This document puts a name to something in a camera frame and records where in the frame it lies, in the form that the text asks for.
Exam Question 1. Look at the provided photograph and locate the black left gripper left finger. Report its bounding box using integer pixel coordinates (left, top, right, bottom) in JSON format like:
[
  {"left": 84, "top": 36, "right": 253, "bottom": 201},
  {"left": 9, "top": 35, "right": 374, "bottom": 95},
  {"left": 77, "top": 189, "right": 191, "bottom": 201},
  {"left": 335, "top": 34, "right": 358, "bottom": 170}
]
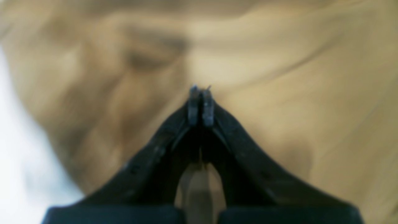
[{"left": 42, "top": 85, "right": 202, "bottom": 224}]

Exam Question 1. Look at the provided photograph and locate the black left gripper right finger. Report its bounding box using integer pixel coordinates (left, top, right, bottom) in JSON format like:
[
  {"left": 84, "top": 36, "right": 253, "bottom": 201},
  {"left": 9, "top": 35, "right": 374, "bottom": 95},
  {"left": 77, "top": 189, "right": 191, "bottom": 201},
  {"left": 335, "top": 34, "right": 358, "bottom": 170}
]
[{"left": 201, "top": 89, "right": 363, "bottom": 224}]

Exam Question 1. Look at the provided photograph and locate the brown t-shirt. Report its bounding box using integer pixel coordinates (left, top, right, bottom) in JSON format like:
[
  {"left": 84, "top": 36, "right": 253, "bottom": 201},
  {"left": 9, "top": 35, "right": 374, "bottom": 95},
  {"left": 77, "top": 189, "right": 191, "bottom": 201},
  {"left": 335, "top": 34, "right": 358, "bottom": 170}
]
[{"left": 1, "top": 0, "right": 397, "bottom": 224}]

